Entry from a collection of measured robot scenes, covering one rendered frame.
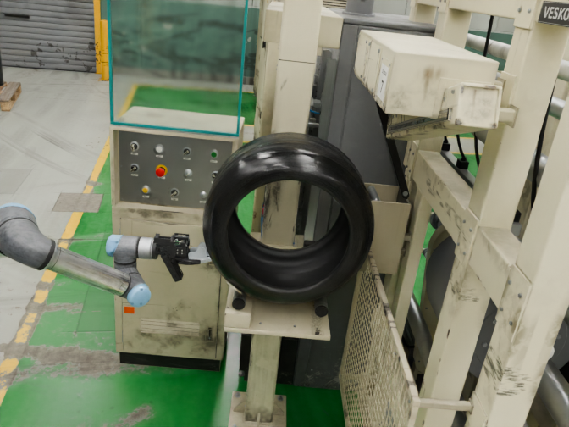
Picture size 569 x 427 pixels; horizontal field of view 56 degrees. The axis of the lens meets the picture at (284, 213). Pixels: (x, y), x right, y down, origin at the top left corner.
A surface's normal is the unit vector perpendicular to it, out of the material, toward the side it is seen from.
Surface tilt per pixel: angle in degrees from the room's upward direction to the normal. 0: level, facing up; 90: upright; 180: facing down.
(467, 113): 72
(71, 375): 0
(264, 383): 90
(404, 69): 90
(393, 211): 90
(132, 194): 90
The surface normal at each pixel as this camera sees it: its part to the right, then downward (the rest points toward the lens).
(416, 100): 0.00, 0.40
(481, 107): 0.04, 0.10
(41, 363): 0.11, -0.91
